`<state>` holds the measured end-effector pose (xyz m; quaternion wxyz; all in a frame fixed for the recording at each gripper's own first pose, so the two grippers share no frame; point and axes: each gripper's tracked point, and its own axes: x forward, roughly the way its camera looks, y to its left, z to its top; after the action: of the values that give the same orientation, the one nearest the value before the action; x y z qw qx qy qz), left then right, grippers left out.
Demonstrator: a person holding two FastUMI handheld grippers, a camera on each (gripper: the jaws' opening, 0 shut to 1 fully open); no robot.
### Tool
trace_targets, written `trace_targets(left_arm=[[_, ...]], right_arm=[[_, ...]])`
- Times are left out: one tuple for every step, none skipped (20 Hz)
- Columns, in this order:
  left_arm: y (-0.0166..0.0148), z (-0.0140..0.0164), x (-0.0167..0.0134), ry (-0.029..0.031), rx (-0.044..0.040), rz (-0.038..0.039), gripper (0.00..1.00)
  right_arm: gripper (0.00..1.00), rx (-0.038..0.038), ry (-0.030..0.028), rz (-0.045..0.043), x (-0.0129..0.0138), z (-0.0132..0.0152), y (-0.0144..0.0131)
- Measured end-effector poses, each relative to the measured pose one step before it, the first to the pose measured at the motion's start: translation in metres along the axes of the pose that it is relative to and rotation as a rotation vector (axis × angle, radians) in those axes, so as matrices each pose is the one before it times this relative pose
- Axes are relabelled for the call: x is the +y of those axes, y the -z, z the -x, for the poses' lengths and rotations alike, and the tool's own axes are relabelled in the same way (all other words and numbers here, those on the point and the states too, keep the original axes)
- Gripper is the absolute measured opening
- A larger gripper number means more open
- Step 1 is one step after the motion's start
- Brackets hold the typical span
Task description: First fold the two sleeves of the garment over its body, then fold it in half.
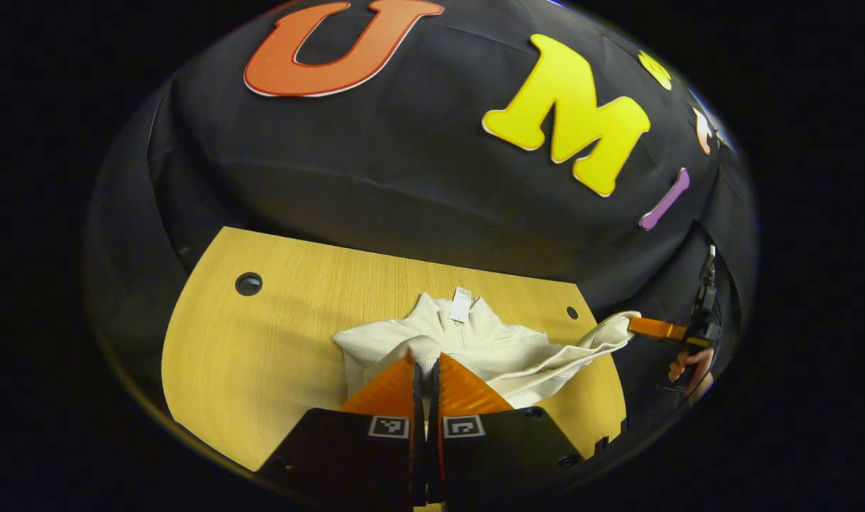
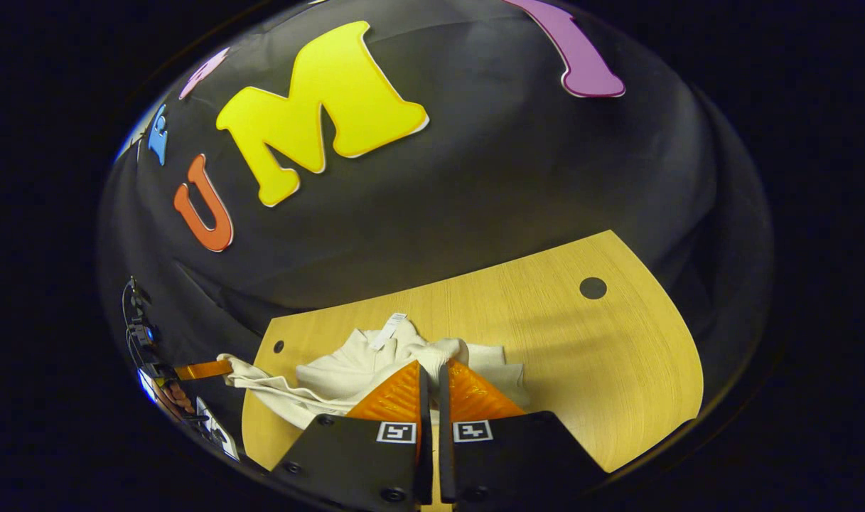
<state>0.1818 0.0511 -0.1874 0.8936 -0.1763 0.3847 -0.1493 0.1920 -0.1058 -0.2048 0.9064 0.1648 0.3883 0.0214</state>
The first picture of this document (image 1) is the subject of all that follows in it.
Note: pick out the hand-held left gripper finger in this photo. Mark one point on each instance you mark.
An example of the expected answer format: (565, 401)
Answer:
(418, 441)
(434, 441)

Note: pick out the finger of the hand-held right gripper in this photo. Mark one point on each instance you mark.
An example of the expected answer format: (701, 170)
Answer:
(659, 328)

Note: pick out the cream white sweatshirt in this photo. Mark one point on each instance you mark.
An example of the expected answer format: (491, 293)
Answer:
(503, 348)

